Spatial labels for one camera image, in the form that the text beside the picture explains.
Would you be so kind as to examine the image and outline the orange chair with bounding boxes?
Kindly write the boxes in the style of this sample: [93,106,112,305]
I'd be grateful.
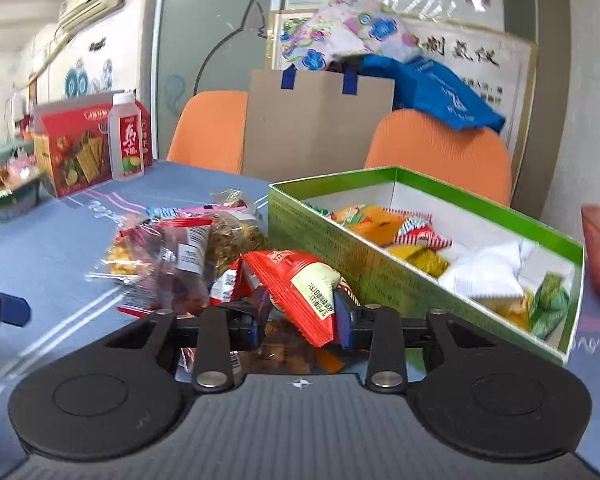
[166,90,248,174]
[365,110,513,207]

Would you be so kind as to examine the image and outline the pink snack packet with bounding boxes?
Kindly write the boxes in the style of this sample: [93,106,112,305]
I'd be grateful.
[146,204,248,221]

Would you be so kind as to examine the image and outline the white packet in box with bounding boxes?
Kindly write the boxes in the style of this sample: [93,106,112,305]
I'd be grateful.
[438,242,536,311]

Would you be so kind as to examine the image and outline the clear drink bottle red label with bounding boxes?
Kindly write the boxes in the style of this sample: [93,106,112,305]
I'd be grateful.
[108,91,144,181]

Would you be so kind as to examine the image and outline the yellow apple snack packet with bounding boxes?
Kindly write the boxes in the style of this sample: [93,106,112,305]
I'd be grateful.
[330,205,404,247]

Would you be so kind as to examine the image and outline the right orange chair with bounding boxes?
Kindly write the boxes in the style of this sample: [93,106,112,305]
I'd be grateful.
[365,110,513,207]

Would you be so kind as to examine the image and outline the green candy wrapper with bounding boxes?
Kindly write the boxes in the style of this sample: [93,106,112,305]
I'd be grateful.
[528,273,570,339]

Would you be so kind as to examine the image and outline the left orange chair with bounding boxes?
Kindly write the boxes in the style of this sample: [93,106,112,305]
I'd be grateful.
[166,90,248,174]

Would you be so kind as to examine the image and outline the green white cardboard box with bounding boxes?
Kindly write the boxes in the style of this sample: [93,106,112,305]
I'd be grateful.
[268,167,584,364]

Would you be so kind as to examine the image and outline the red beef snack packet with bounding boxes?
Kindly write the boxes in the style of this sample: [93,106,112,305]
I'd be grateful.
[385,208,453,252]

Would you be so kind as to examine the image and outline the clear wrapped red date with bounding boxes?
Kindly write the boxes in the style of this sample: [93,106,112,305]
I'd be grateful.
[122,217,212,315]

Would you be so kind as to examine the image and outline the blue fabric bag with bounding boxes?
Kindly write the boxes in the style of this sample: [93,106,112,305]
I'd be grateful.
[358,54,506,133]

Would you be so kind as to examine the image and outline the brown paper bag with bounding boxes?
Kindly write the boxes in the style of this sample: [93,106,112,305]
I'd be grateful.
[242,66,394,182]

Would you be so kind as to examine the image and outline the red cracker box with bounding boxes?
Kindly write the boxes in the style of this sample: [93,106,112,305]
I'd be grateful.
[32,92,152,198]

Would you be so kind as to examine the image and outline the yellow chips clear bag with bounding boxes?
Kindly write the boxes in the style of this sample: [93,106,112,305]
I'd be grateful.
[85,216,175,288]

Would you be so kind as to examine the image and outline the red white snack packet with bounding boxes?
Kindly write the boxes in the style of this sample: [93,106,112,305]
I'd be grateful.
[210,250,360,347]

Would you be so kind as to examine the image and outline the clear bag brown snacks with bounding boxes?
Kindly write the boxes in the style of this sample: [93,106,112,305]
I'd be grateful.
[204,188,271,282]

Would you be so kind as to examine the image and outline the floral cloth bundle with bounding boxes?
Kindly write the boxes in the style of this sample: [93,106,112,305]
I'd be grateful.
[280,0,420,72]

